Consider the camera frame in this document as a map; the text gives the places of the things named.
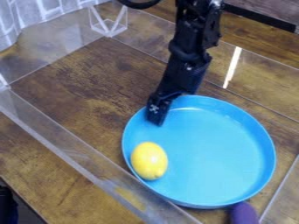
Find clear acrylic enclosure wall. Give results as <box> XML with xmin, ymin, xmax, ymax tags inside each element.
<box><xmin>0</xmin><ymin>2</ymin><xmax>299</xmax><ymax>224</ymax></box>

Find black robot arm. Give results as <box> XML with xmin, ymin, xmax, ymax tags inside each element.
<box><xmin>145</xmin><ymin>0</ymin><xmax>224</xmax><ymax>126</ymax></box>

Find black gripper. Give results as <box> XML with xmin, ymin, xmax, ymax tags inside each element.
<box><xmin>145</xmin><ymin>40</ymin><xmax>211</xmax><ymax>126</ymax></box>

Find yellow toy lemon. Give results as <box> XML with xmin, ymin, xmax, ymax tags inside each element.
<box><xmin>131</xmin><ymin>142</ymin><xmax>168</xmax><ymax>180</ymax></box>

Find black cable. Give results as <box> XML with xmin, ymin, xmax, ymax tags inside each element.
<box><xmin>116</xmin><ymin>0</ymin><xmax>163</xmax><ymax>11</ymax></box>

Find black bar in background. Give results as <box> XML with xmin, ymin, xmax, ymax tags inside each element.
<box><xmin>224</xmin><ymin>3</ymin><xmax>296</xmax><ymax>33</ymax></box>

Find purple toy eggplant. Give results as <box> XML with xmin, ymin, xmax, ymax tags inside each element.
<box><xmin>229</xmin><ymin>202</ymin><xmax>259</xmax><ymax>224</ymax></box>

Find blue round plate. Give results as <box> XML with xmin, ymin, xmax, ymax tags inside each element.
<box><xmin>121</xmin><ymin>95</ymin><xmax>276</xmax><ymax>209</ymax></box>

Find white patterned curtain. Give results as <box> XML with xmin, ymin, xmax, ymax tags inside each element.
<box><xmin>0</xmin><ymin>0</ymin><xmax>109</xmax><ymax>52</ymax></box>

